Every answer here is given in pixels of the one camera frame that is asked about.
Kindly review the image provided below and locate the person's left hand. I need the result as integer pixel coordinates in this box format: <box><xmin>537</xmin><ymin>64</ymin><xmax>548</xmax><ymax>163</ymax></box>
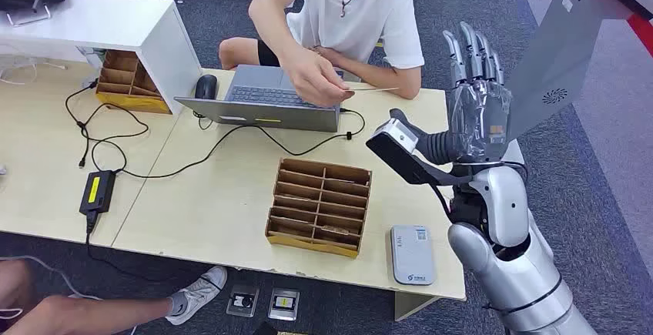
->
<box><xmin>310</xmin><ymin>45</ymin><xmax>339</xmax><ymax>69</ymax></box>

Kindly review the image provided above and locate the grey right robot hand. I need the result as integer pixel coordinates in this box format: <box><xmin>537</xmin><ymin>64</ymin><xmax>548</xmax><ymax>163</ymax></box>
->
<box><xmin>390</xmin><ymin>21</ymin><xmax>513</xmax><ymax>166</ymax></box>

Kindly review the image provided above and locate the person's right hand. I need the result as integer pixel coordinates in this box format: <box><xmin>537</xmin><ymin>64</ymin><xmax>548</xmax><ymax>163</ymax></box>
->
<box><xmin>280</xmin><ymin>49</ymin><xmax>357</xmax><ymax>109</ymax></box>

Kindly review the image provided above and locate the grey laptop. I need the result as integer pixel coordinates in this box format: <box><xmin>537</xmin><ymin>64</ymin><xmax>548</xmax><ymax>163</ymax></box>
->
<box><xmin>174</xmin><ymin>65</ymin><xmax>343</xmax><ymax>134</ymax></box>

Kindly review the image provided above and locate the white card reader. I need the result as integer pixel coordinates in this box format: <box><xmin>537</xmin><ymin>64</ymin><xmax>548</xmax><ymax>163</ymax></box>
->
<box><xmin>390</xmin><ymin>225</ymin><xmax>436</xmax><ymax>286</ymax></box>

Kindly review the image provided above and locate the cardboard card organizer tray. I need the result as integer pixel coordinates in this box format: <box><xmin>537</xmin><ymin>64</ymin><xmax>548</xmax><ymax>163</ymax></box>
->
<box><xmin>95</xmin><ymin>49</ymin><xmax>172</xmax><ymax>116</ymax></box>
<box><xmin>264</xmin><ymin>157</ymin><xmax>373</xmax><ymax>260</ymax></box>

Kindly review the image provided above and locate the onlooker person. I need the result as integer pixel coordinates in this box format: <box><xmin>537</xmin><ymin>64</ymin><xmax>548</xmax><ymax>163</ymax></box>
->
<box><xmin>0</xmin><ymin>258</ymin><xmax>229</xmax><ymax>335</ymax></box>

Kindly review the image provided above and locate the grey kiosk stand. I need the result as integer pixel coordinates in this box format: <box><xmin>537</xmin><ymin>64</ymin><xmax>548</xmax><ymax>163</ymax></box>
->
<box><xmin>502</xmin><ymin>0</ymin><xmax>653</xmax><ymax>168</ymax></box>

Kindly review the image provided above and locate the black computer mouse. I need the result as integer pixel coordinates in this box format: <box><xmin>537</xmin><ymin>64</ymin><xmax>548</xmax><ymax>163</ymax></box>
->
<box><xmin>194</xmin><ymin>74</ymin><xmax>219</xmax><ymax>101</ymax></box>

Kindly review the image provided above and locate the red barrier belt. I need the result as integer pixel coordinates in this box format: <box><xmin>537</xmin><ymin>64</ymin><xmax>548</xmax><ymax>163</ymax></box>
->
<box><xmin>626</xmin><ymin>13</ymin><xmax>653</xmax><ymax>59</ymax></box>

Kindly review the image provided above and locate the light wood desk leg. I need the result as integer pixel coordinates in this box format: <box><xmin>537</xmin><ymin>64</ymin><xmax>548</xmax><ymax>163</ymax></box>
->
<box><xmin>393</xmin><ymin>291</ymin><xmax>440</xmax><ymax>322</ymax></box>

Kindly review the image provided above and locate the white desk shelf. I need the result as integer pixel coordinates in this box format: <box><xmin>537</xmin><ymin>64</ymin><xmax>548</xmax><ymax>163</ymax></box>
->
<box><xmin>0</xmin><ymin>0</ymin><xmax>203</xmax><ymax>116</ymax></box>

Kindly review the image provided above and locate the metal floor socket box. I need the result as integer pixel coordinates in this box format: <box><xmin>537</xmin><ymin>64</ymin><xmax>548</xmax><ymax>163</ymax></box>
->
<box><xmin>268</xmin><ymin>287</ymin><xmax>301</xmax><ymax>322</ymax></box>
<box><xmin>226</xmin><ymin>285</ymin><xmax>260</xmax><ymax>318</ymax></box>

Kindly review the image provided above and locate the black power adapter yellow label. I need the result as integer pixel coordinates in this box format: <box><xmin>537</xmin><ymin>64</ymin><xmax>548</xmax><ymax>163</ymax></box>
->
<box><xmin>79</xmin><ymin>170</ymin><xmax>117</xmax><ymax>217</ymax></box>

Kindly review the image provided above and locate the black laptop power cable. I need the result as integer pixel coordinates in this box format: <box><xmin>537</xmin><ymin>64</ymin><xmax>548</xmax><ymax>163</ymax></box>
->
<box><xmin>76</xmin><ymin>102</ymin><xmax>367</xmax><ymax>181</ymax></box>

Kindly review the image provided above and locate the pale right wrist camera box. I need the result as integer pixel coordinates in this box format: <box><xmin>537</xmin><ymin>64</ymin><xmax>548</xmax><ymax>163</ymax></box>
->
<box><xmin>374</xmin><ymin>118</ymin><xmax>420</xmax><ymax>154</ymax></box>

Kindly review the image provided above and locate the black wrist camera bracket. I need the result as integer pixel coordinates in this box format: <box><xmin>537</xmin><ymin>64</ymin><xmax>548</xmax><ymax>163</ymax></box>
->
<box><xmin>365</xmin><ymin>133</ymin><xmax>475</xmax><ymax>186</ymax></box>

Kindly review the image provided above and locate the black mouse cable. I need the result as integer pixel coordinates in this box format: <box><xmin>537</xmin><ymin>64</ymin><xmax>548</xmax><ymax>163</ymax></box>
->
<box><xmin>193</xmin><ymin>110</ymin><xmax>214</xmax><ymax>131</ymax></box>

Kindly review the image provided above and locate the black USB cable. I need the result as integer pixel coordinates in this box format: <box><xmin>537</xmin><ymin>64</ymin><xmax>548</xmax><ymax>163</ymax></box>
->
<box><xmin>65</xmin><ymin>79</ymin><xmax>100</xmax><ymax>169</ymax></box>

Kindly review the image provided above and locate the thin white desk cable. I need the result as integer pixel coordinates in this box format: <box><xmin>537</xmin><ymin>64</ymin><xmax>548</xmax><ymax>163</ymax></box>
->
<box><xmin>0</xmin><ymin>44</ymin><xmax>67</xmax><ymax>86</ymax></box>

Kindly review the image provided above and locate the black adapter mains cable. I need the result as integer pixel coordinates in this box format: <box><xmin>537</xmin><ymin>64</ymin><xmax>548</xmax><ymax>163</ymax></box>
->
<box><xmin>84</xmin><ymin>213</ymin><xmax>226</xmax><ymax>285</ymax></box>

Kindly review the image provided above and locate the white floor cable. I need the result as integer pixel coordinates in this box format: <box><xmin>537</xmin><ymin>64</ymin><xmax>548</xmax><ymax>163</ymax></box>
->
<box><xmin>0</xmin><ymin>256</ymin><xmax>103</xmax><ymax>321</ymax></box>

